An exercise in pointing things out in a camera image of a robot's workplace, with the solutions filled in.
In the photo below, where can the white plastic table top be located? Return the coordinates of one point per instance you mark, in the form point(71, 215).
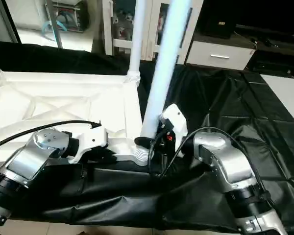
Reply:
point(63, 98)

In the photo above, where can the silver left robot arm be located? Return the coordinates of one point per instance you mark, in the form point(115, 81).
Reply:
point(34, 156)

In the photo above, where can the black work mat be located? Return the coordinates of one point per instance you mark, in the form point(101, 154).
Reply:
point(225, 98)

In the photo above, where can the white glass door cabinet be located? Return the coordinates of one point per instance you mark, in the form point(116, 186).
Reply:
point(120, 44)

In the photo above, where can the white drawer unit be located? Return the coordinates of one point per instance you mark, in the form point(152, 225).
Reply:
point(218, 55)

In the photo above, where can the white flat panel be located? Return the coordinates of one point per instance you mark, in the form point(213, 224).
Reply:
point(289, 98)

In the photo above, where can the storage rack with items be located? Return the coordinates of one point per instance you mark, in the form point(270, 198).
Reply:
point(66, 14)

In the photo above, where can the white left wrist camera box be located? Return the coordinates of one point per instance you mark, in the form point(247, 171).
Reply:
point(90, 139)

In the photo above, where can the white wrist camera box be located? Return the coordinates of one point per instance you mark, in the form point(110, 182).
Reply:
point(175, 120)
point(90, 139)

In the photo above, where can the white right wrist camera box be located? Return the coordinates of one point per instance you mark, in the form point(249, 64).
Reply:
point(175, 120)

